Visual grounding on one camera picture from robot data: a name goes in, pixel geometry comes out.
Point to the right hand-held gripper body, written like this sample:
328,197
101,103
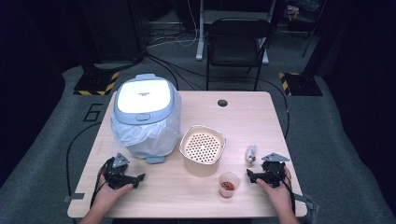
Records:
274,174

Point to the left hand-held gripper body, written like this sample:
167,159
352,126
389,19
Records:
115,174

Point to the silver wrapper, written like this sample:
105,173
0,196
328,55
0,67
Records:
251,154

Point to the red food scraps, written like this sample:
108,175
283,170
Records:
227,186

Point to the clear plastic cup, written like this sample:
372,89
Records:
229,193

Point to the white plastic trash bag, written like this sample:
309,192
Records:
146,137

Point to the beige perforated container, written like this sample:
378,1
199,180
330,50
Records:
202,147

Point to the grey white pedal trash can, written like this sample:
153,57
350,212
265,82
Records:
143,93

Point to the person's right hand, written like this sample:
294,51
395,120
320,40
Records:
280,196

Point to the person's left hand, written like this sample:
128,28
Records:
109,196

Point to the grey tape strip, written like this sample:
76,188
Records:
303,199
74,197

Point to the black table grommet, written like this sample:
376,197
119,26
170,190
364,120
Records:
222,103

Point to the striped black stand base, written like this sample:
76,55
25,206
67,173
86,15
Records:
303,85
93,84

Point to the black folding chair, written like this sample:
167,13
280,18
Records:
236,46

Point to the dark cabinet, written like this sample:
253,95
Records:
115,31

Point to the white metal desk frame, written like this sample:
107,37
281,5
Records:
200,37

